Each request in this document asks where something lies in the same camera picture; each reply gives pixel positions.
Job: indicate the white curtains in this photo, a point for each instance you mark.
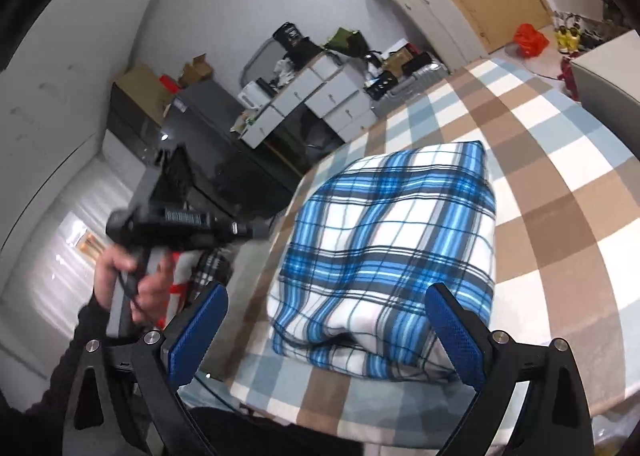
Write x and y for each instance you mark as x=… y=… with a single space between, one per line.
x=85 y=216

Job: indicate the cream hard suitcase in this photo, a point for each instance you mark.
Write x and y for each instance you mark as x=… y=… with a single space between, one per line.
x=435 y=20

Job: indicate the grey metal tube frame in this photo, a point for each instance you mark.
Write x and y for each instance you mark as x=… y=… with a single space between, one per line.
x=262 y=58

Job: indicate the small open cardboard box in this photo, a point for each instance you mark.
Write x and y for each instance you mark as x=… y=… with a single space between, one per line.
x=197 y=70

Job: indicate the brown blue checked bed cover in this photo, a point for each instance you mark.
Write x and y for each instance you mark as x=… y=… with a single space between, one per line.
x=550 y=216

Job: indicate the black tub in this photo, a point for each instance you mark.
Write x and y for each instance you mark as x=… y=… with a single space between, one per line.
x=287 y=35

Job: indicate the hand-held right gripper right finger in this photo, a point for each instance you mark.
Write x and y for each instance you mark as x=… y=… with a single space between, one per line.
x=460 y=336

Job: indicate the person's left hand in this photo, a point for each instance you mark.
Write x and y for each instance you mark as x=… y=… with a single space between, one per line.
x=152 y=291

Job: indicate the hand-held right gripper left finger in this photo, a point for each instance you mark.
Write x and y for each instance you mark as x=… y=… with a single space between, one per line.
x=197 y=336

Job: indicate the dark glass cabinet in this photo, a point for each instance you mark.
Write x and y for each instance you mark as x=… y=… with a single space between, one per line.
x=130 y=135

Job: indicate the grey refrigerator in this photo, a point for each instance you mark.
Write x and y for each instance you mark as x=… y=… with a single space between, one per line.
x=210 y=115

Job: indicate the red plastic bag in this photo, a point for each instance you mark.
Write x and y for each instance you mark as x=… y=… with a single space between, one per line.
x=531 y=40

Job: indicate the red grey printed blanket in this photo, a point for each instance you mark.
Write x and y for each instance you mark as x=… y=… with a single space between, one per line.
x=172 y=291

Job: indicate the brown box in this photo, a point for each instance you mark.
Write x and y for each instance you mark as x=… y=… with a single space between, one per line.
x=399 y=63

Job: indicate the silver hard suitcase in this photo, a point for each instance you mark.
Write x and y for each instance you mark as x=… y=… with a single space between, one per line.
x=415 y=83

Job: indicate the yellow shoes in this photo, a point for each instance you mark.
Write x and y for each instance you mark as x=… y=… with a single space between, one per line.
x=567 y=38

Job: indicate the white desk with drawers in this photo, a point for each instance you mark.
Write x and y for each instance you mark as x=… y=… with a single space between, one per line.
x=320 y=95

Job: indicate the large cardboard box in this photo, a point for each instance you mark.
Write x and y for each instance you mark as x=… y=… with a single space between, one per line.
x=142 y=90

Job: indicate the green bag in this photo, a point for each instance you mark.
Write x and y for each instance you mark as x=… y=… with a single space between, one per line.
x=345 y=41

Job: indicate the blue plaid blanket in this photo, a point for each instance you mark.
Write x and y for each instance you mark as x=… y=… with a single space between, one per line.
x=390 y=246

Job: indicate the person's left forearm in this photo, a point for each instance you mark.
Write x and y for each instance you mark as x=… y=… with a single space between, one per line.
x=82 y=321

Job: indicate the red box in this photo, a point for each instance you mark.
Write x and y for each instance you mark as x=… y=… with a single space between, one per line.
x=169 y=84

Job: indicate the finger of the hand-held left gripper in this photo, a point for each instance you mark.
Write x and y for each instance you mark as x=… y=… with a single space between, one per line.
x=240 y=231

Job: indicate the shoe rack with shoes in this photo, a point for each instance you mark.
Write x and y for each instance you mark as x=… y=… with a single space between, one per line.
x=605 y=0

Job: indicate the black case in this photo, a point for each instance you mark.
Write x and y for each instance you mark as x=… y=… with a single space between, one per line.
x=381 y=85

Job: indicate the white electric kettle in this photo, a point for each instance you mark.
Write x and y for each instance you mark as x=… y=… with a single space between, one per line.
x=249 y=96

